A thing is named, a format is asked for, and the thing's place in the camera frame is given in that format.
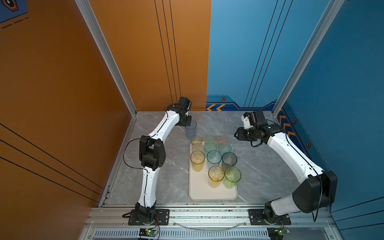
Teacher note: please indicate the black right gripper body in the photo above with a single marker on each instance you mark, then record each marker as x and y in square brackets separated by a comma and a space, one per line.
[246, 134]

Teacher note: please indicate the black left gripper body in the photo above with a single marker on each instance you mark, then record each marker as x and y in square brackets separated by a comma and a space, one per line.
[186, 122]

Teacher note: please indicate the tall blue glass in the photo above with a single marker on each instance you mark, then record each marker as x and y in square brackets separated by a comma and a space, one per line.
[191, 130]
[214, 158]

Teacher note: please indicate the small yellow glass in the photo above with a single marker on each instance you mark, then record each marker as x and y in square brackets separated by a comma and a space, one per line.
[196, 140]

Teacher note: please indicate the teal glass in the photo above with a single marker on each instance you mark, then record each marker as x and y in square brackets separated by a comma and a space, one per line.
[210, 146]
[225, 147]

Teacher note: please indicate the small pink glass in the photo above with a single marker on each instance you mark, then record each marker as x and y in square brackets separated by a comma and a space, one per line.
[222, 139]

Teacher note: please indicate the tall dark grey glass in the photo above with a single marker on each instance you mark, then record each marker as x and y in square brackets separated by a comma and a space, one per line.
[229, 159]

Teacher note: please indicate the small green glass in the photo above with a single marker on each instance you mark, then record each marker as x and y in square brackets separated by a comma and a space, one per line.
[210, 138]

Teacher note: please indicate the teal glass front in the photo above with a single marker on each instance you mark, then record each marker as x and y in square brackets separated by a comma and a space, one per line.
[210, 146]

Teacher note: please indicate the tall green glass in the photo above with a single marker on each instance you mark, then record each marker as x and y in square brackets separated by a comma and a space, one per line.
[232, 176]

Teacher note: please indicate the tall blue glass front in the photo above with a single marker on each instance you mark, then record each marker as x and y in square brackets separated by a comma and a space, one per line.
[214, 158]

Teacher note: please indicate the tall yellow glass front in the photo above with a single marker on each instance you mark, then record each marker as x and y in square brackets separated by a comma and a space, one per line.
[197, 159]

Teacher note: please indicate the tall yellow glass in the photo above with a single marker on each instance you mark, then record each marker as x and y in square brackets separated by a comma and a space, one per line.
[197, 159]
[216, 175]

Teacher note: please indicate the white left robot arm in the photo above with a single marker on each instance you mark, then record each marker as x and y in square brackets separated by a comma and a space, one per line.
[152, 155]

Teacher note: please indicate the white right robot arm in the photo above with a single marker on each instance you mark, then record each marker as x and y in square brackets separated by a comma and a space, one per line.
[317, 187]

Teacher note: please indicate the cream plastic tray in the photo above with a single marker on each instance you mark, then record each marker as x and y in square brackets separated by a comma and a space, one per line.
[200, 189]

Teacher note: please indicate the right circuit board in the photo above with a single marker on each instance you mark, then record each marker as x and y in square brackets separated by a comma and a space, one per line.
[278, 234]

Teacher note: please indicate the circuit board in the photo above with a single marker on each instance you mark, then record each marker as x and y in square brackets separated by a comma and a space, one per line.
[148, 233]
[278, 234]

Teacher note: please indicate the left circuit board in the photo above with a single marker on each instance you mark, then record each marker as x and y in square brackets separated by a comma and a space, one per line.
[148, 233]

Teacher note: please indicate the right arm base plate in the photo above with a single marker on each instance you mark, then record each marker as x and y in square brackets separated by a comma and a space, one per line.
[255, 216]

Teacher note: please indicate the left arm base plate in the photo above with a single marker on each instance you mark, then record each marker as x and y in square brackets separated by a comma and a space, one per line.
[159, 216]

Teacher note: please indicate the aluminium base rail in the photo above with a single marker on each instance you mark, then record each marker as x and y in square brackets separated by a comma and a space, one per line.
[207, 222]

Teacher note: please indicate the aluminium corner post right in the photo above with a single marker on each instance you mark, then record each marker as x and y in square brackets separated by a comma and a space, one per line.
[318, 34]

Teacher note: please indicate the aluminium corner post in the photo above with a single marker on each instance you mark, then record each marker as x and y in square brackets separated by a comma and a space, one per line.
[318, 34]
[101, 42]

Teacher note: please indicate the aluminium corner post left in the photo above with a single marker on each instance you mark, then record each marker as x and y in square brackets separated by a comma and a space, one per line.
[101, 42]

